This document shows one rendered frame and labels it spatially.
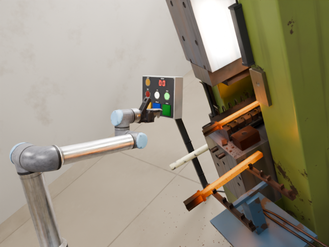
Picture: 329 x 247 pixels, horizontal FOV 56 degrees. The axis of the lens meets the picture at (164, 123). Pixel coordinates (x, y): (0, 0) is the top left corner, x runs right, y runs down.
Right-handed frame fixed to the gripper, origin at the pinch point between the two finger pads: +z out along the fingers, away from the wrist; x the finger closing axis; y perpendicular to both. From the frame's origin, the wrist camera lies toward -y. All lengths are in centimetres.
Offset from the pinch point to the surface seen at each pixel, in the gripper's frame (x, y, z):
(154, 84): -12.5, -16.1, 5.9
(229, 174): 72, 21, -23
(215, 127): 45.9, 5.1, 0.0
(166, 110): 0.6, 1.1, 5.1
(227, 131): 54, 6, 0
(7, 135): -209, 48, -36
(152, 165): -93, 78, 74
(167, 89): 0.0, -13.0, 5.8
